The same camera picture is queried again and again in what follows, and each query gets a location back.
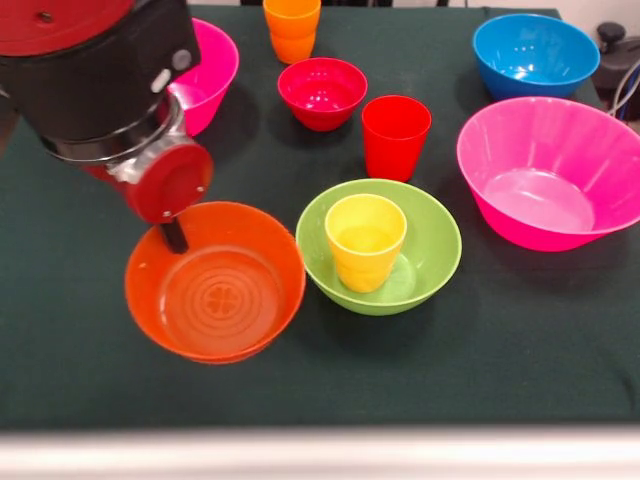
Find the blue bowl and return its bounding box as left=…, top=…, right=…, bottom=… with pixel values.
left=472, top=13, right=601, bottom=101

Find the large pink bowl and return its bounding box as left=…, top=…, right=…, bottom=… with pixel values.
left=167, top=18, right=240, bottom=138
left=456, top=96, right=640, bottom=253

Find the dark green tablecloth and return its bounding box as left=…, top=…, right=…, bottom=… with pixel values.
left=0, top=3, right=640, bottom=431

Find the red cup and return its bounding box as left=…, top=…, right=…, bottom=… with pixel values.
left=361, top=94, right=433, bottom=184

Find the orange bowl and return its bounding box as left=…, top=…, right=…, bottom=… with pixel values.
left=124, top=200, right=307, bottom=365

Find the small crimson bowl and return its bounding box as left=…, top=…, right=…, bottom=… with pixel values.
left=277, top=56, right=369, bottom=133

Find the yellow cup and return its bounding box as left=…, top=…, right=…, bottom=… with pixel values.
left=324, top=193, right=408, bottom=294

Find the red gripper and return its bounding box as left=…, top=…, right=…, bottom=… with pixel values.
left=82, top=143, right=215, bottom=254

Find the green bowl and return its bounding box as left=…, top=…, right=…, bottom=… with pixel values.
left=295, top=178, right=463, bottom=317

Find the orange cup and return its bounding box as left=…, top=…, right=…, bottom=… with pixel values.
left=263, top=0, right=322, bottom=65

